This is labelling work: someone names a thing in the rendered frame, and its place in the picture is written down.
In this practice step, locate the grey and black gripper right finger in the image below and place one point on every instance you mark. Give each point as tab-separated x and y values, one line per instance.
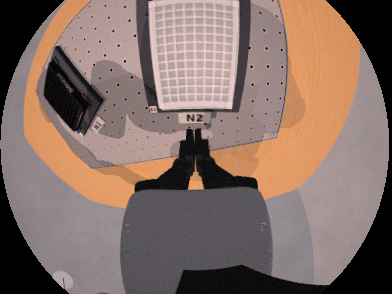
214	175

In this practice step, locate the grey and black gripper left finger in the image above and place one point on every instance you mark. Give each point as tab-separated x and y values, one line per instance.
178	176

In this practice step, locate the white station label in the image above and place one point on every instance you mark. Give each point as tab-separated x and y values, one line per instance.
194	117
98	124

